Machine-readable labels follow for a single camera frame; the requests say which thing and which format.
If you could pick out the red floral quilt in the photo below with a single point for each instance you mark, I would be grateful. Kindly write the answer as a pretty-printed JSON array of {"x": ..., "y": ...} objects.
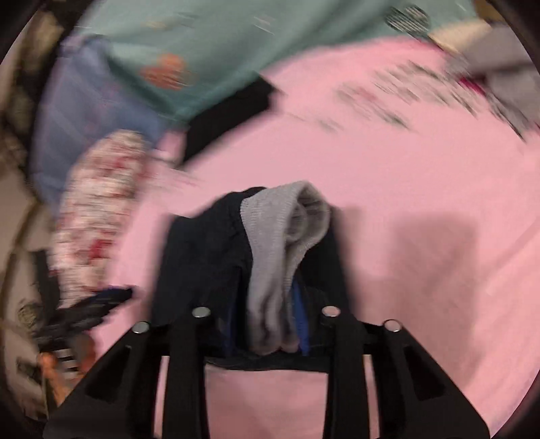
[{"x": 101, "y": 202}]

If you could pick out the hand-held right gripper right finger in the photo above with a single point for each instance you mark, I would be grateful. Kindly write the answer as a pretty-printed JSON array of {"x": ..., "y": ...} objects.
[{"x": 300, "y": 325}]

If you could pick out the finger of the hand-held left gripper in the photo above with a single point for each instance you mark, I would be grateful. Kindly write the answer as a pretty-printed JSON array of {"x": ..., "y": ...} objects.
[{"x": 99, "y": 304}]

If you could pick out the teal heart-print blanket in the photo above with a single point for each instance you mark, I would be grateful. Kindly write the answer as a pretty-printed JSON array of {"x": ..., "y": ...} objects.
[{"x": 211, "y": 42}]

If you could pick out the navy pants with grey cuffs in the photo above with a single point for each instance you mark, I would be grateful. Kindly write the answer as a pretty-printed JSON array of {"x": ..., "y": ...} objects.
[{"x": 202, "y": 261}]

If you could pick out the pink floral bed sheet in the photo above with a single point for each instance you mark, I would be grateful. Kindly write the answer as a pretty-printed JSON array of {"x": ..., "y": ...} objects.
[{"x": 400, "y": 190}]

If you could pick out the cream cloth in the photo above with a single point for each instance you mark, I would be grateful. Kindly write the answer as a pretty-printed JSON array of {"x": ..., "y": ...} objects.
[{"x": 464, "y": 36}]

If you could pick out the grey garment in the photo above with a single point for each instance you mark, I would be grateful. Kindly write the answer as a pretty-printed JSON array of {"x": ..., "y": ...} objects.
[{"x": 498, "y": 71}]

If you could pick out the black folded cloth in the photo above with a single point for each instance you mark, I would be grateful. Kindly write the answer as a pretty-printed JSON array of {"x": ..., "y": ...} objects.
[{"x": 228, "y": 118}]

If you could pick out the person's left hand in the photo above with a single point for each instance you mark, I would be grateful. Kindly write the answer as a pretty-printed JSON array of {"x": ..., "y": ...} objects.
[{"x": 88, "y": 352}]

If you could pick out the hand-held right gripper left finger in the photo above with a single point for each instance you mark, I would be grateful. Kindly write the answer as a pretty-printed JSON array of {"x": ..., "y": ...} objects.
[{"x": 190, "y": 342}]

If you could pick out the blue plaid cloth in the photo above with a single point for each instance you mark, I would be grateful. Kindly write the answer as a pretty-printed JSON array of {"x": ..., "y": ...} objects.
[{"x": 84, "y": 118}]

